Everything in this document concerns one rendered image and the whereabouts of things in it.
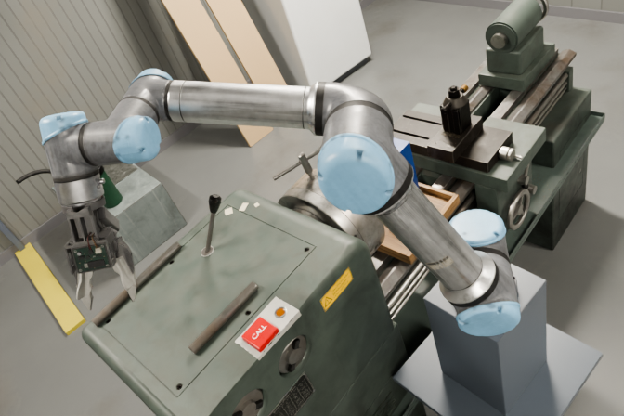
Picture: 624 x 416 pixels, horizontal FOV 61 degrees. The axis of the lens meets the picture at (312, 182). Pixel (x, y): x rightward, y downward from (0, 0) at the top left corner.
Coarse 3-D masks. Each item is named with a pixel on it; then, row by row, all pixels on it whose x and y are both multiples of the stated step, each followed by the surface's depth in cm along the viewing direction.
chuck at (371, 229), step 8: (304, 176) 155; (296, 184) 153; (304, 184) 150; (312, 184) 148; (320, 192) 145; (352, 216) 143; (360, 216) 144; (368, 216) 145; (360, 224) 144; (368, 224) 145; (376, 224) 148; (360, 232) 144; (368, 232) 146; (376, 232) 148; (384, 232) 152; (368, 240) 146; (376, 240) 150
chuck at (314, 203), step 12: (288, 192) 151; (300, 192) 147; (312, 192) 146; (288, 204) 153; (300, 204) 148; (312, 204) 143; (324, 204) 142; (324, 216) 143; (336, 216) 141; (336, 228) 143; (348, 228) 142
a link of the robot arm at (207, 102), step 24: (144, 72) 97; (144, 96) 92; (168, 96) 93; (192, 96) 92; (216, 96) 92; (240, 96) 91; (264, 96) 91; (288, 96) 91; (312, 96) 90; (336, 96) 88; (360, 96) 86; (168, 120) 96; (192, 120) 95; (216, 120) 94; (240, 120) 93; (264, 120) 92; (288, 120) 92; (312, 120) 90
